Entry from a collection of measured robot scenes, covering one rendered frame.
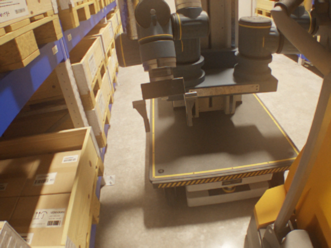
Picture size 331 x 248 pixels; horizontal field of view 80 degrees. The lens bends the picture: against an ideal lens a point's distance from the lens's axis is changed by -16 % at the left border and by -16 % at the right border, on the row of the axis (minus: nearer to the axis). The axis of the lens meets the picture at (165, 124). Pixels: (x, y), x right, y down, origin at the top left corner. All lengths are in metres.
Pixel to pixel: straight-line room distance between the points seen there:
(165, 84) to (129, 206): 1.18
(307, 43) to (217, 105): 1.42
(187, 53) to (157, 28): 0.62
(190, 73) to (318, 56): 0.87
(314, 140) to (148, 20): 0.61
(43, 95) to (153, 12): 1.14
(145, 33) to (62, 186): 0.92
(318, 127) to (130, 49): 0.95
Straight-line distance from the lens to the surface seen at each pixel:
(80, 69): 1.52
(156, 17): 0.70
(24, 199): 1.39
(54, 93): 1.63
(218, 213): 1.63
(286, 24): 0.53
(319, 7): 0.61
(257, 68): 1.44
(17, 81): 0.88
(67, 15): 1.47
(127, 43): 1.25
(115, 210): 1.73
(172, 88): 0.70
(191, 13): 0.89
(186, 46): 1.28
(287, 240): 1.09
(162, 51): 0.68
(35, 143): 1.62
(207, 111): 1.92
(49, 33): 1.17
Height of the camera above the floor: 1.35
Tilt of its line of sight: 34 degrees down
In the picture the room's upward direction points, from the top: 7 degrees counter-clockwise
